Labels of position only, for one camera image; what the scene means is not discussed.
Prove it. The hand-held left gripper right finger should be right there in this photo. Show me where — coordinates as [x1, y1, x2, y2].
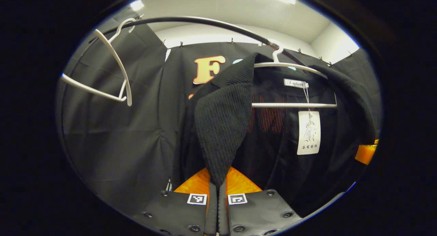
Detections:
[218, 166, 302, 236]

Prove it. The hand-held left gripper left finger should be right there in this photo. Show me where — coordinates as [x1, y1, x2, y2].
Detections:
[132, 167, 218, 236]

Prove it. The white plastic hanger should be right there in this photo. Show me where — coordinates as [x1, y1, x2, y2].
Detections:
[252, 39, 338, 109]
[61, 18, 136, 107]

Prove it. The black knit jacket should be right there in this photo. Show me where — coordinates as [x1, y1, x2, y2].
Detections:
[181, 53, 379, 218]

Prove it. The black metal clothes rack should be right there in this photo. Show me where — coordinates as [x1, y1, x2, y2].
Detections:
[58, 16, 304, 64]

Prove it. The black backdrop cloth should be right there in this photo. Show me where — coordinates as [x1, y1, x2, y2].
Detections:
[56, 17, 381, 209]

